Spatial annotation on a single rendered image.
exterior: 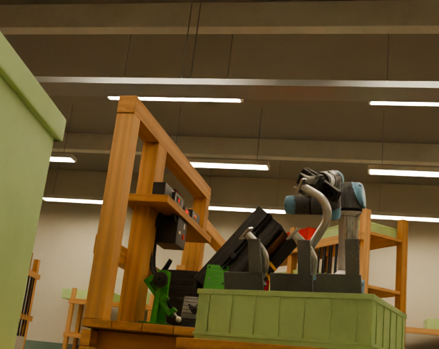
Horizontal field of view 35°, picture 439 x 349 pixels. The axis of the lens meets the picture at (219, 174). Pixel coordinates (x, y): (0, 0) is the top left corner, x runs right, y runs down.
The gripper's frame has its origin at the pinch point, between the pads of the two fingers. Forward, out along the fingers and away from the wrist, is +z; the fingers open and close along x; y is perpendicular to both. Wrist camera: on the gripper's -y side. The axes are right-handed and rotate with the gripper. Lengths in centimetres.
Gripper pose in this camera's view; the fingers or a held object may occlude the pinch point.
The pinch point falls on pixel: (305, 187)
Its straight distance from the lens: 250.0
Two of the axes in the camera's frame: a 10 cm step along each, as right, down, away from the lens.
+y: -7.8, -4.7, 4.2
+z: -5.0, 0.5, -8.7
